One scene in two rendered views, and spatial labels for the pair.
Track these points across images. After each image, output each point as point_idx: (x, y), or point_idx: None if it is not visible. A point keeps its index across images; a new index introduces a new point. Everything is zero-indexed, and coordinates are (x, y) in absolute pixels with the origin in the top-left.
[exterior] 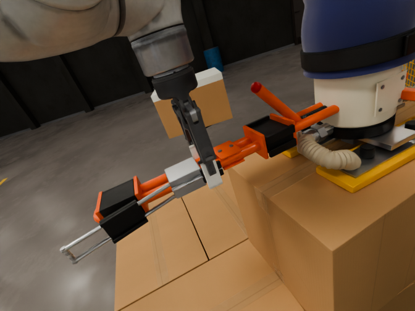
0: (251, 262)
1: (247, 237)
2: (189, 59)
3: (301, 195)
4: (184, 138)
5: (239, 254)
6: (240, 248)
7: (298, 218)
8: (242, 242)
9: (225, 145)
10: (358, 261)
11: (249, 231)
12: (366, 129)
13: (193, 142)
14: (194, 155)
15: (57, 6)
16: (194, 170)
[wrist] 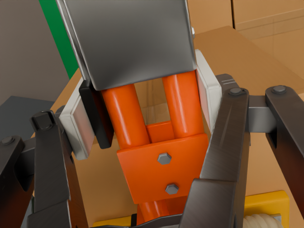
0: (191, 15)
1: (235, 24)
2: None
3: (117, 176)
4: (281, 87)
5: (211, 1)
6: (220, 5)
7: (72, 155)
8: (233, 11)
9: (190, 176)
10: None
11: (224, 37)
12: None
13: (39, 170)
14: (200, 78)
15: None
16: (91, 72)
